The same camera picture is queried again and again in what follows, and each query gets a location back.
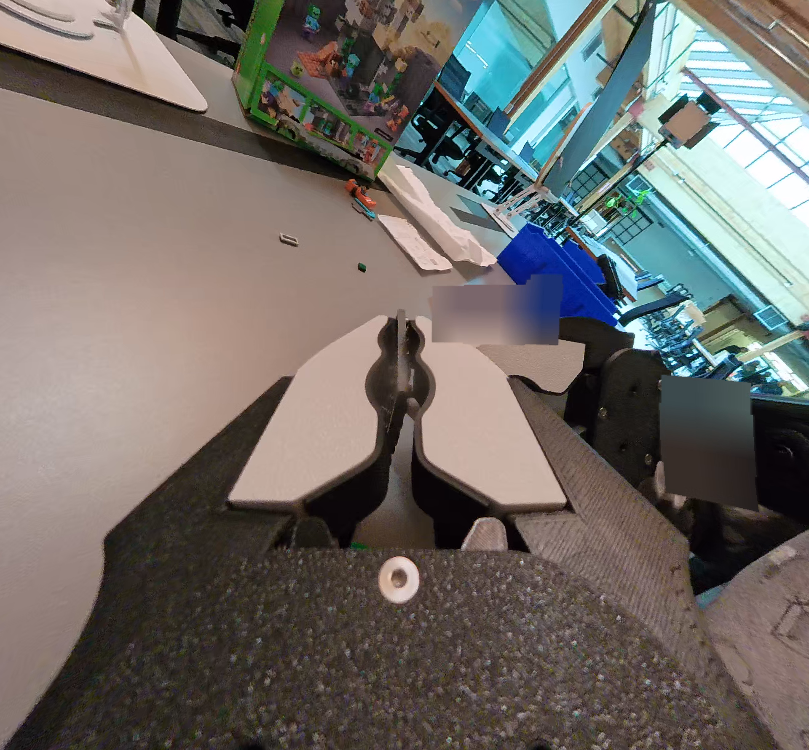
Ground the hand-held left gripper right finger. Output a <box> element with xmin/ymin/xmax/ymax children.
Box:
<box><xmin>411</xmin><ymin>316</ymin><xmax>568</xmax><ymax>550</ymax></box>

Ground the large dark grey lego plate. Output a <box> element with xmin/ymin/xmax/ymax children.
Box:
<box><xmin>379</xmin><ymin>309</ymin><xmax>422</xmax><ymax>448</ymax></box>

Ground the white instruction sheet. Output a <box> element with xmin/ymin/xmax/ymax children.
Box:
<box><xmin>377</xmin><ymin>214</ymin><xmax>454</xmax><ymax>272</ymax></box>

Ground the large window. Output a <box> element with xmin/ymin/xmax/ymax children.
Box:
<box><xmin>683</xmin><ymin>30</ymin><xmax>809</xmax><ymax>209</ymax></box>

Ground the orange and teal lego assembly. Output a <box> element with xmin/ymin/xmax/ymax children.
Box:
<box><xmin>344</xmin><ymin>178</ymin><xmax>379</xmax><ymax>222</ymax></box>

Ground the person's right forearm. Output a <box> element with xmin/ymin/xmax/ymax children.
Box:
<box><xmin>657</xmin><ymin>485</ymin><xmax>809</xmax><ymax>590</ymax></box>

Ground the light panel on arm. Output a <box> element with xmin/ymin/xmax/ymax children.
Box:
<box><xmin>656</xmin><ymin>92</ymin><xmax>719</xmax><ymax>149</ymax></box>

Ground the blue plastic storage bin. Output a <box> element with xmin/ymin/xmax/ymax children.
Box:
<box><xmin>496</xmin><ymin>222</ymin><xmax>618</xmax><ymax>326</ymax></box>

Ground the brown-edged office desk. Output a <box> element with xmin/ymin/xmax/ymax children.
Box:
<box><xmin>434</xmin><ymin>82</ymin><xmax>539</xmax><ymax>190</ymax></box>

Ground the black padded chair armrest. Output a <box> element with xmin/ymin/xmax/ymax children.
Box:
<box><xmin>618</xmin><ymin>292</ymin><xmax>691</xmax><ymax>326</ymax></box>

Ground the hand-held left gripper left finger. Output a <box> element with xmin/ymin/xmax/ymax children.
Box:
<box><xmin>228</xmin><ymin>315</ymin><xmax>391</xmax><ymax>549</ymax></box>

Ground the green plant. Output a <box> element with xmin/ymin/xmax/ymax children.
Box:
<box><xmin>602</xmin><ymin>188</ymin><xmax>653</xmax><ymax>215</ymax></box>

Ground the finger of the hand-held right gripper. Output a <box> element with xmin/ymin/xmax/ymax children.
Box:
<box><xmin>476</xmin><ymin>342</ymin><xmax>587</xmax><ymax>395</ymax></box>

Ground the white crumpled paper bag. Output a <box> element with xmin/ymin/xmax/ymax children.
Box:
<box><xmin>378</xmin><ymin>164</ymin><xmax>500</xmax><ymax>268</ymax></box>

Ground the wood-rimmed panel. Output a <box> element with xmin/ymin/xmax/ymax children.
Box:
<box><xmin>539</xmin><ymin>0</ymin><xmax>659</xmax><ymax>196</ymax></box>

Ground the colourful lego box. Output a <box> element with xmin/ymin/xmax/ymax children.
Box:
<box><xmin>232</xmin><ymin>0</ymin><xmax>501</xmax><ymax>184</ymax></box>

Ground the white stand base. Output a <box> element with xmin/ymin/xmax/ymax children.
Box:
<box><xmin>0</xmin><ymin>0</ymin><xmax>209</xmax><ymax>114</ymax></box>

